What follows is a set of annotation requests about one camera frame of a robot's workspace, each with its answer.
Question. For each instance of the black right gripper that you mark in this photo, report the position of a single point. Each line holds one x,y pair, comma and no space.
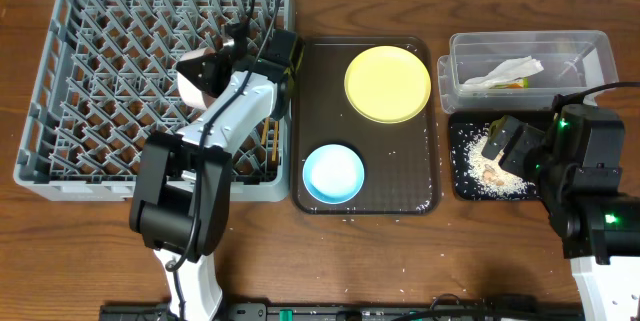
527,139

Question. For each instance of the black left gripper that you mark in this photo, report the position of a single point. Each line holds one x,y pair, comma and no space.
215,74

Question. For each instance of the white bowl with residue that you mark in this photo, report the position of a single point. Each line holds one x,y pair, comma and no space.
198,78

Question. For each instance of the green snack wrapper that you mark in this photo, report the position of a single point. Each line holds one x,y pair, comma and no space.
521,83

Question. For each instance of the wooden chopstick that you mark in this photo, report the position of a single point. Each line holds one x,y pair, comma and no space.
274,148
265,131

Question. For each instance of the white napkin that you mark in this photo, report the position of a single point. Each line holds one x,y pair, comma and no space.
506,71

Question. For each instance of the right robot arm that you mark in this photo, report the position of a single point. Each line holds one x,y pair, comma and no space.
575,168

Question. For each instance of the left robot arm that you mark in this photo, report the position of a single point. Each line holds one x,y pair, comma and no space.
182,193

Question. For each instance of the black waste tray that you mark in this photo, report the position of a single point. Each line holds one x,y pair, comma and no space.
538,119

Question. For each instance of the clear plastic waste bin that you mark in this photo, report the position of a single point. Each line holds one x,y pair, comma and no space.
573,61

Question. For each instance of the rice and nut scraps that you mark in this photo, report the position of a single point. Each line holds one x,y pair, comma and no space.
477,178

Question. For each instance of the grey plastic dish rack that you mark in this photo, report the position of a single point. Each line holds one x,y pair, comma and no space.
106,80

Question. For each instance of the yellow round plate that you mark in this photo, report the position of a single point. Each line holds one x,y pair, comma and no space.
387,84

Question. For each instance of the light blue bowl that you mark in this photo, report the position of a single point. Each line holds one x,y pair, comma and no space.
333,174

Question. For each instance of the dark brown serving tray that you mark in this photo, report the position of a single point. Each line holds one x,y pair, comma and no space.
401,163

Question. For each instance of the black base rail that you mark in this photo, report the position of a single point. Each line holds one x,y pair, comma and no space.
443,307

